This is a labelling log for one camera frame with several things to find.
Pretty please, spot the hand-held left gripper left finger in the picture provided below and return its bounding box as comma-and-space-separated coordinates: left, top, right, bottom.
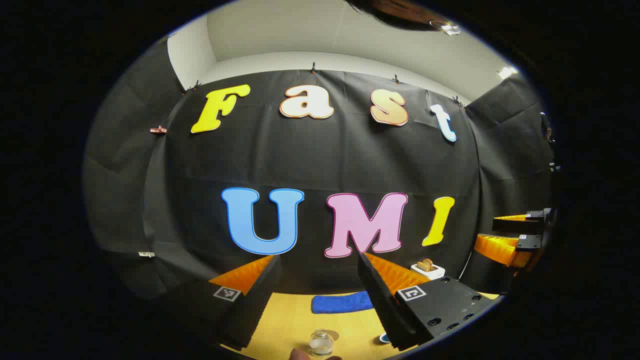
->
165, 255, 283, 351

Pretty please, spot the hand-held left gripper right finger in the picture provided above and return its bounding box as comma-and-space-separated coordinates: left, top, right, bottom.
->
357, 251, 497, 352

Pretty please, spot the clear plastic water bottle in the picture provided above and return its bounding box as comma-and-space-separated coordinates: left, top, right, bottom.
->
309, 329, 335, 357

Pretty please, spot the blue towel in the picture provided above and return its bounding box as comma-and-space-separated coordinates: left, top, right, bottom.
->
311, 291, 375, 315

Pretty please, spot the white toaster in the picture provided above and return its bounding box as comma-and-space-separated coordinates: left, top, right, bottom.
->
411, 263, 446, 281

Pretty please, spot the black stand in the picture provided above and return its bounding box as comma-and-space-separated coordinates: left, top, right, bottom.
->
540, 112, 562, 173

